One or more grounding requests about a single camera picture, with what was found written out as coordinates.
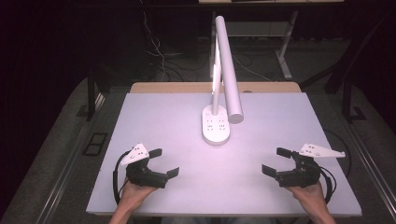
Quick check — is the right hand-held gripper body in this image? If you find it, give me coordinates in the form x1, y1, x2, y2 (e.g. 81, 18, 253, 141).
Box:
275, 143, 347, 189

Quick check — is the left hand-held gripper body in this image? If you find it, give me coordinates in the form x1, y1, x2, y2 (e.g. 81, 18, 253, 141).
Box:
120, 143, 169, 189

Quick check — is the person's right hand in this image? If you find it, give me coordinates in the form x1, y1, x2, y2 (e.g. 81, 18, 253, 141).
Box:
286, 181, 329, 212

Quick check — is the person's left hand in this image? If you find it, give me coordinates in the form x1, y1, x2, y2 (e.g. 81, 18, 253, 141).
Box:
119, 178, 159, 208

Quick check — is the white table board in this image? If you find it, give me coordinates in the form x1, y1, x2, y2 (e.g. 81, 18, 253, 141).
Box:
85, 91, 363, 217

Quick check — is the white desk lamp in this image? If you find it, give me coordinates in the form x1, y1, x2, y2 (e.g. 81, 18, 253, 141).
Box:
201, 15, 245, 147

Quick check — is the black metal stand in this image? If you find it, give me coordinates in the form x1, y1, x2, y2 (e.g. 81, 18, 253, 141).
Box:
86, 66, 111, 121
341, 77, 368, 124

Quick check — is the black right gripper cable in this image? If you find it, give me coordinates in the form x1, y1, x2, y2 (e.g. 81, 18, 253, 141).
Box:
318, 165, 338, 205

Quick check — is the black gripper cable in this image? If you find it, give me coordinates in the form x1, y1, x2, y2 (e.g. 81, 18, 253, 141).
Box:
318, 165, 338, 205
112, 150, 132, 206

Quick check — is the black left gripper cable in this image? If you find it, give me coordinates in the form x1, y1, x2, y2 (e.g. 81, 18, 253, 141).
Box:
112, 150, 132, 206

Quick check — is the thin black floor cable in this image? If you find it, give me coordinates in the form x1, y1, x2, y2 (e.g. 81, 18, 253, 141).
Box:
323, 128, 353, 179

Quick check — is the black floor frame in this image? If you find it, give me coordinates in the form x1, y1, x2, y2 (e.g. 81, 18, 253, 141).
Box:
81, 132, 108, 157

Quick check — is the white floor cable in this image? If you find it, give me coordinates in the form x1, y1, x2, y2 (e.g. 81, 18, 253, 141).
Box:
142, 11, 185, 82

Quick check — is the white desk frame leg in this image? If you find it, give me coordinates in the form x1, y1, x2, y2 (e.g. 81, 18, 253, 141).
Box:
275, 9, 300, 81

